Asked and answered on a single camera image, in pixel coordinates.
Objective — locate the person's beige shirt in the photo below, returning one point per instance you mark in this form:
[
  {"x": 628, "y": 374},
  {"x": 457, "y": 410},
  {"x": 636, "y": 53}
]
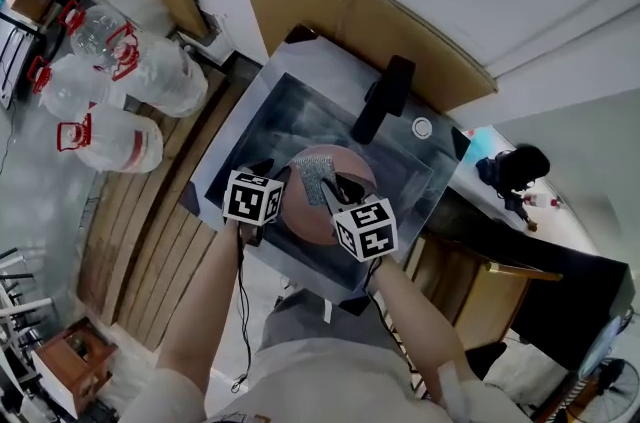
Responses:
[{"x": 325, "y": 386}]

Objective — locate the person's left forearm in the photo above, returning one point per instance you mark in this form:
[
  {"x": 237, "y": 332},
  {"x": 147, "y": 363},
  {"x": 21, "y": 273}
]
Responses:
[{"x": 200, "y": 311}]

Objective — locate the person's right forearm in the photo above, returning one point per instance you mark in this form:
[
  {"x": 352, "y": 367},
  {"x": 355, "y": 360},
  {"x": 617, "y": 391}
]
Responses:
[{"x": 415, "y": 311}]

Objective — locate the black bag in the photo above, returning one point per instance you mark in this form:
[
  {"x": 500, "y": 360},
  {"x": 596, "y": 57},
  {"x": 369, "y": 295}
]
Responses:
[{"x": 520, "y": 166}]

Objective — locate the person's grey trousers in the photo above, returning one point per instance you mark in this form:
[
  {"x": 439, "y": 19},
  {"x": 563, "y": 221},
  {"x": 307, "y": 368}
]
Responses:
[{"x": 310, "y": 321}]

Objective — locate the white metal rack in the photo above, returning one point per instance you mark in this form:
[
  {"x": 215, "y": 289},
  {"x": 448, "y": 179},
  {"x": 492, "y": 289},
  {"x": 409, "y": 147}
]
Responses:
[{"x": 20, "y": 306}]

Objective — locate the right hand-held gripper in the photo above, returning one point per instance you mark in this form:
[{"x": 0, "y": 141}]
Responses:
[{"x": 370, "y": 231}]

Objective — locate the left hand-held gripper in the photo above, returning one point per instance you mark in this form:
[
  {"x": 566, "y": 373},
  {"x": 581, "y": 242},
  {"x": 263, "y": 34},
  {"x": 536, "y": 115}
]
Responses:
[{"x": 245, "y": 201}]

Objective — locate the round white sink knob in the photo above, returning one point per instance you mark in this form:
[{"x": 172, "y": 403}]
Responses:
[{"x": 422, "y": 127}]

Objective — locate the silver mesh scrubbing cloth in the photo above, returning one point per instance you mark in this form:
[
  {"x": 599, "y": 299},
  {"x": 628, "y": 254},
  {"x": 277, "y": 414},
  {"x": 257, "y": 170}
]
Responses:
[{"x": 312, "y": 176}]

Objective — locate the white side table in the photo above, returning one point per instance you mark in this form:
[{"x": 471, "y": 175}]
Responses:
[{"x": 565, "y": 221}]

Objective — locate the grey platform trolley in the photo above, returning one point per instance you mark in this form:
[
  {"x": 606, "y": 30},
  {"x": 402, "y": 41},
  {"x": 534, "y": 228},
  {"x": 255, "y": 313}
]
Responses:
[{"x": 15, "y": 56}]

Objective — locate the wooden slat platform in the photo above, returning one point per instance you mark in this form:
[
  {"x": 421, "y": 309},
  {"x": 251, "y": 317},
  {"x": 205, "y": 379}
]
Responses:
[{"x": 150, "y": 261}]

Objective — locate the black floor fan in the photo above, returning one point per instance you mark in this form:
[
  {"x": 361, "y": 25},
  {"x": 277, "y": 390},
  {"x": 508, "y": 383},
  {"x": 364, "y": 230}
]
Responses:
[{"x": 615, "y": 391}]

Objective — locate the small wooden cabinet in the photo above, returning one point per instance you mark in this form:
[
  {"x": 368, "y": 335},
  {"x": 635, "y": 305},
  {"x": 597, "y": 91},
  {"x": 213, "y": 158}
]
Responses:
[{"x": 70, "y": 361}]

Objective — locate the small bottle red cap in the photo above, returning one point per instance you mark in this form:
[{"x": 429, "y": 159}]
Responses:
[{"x": 540, "y": 201}]

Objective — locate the grey marbled sink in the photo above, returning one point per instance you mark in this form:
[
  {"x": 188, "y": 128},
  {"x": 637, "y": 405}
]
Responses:
[{"x": 320, "y": 61}]

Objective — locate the white wall pipe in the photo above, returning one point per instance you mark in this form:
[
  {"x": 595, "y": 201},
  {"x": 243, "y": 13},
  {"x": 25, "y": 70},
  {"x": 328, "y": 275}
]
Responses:
[{"x": 550, "y": 43}]

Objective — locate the brown cardboard box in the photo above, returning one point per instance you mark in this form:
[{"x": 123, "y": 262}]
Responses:
[{"x": 30, "y": 3}]

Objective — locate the black faucet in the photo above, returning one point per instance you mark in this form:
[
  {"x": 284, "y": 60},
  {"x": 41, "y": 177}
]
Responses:
[{"x": 385, "y": 96}]

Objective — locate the large pink plate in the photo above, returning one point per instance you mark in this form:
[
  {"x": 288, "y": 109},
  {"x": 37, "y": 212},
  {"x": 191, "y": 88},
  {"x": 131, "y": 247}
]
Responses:
[{"x": 305, "y": 221}]

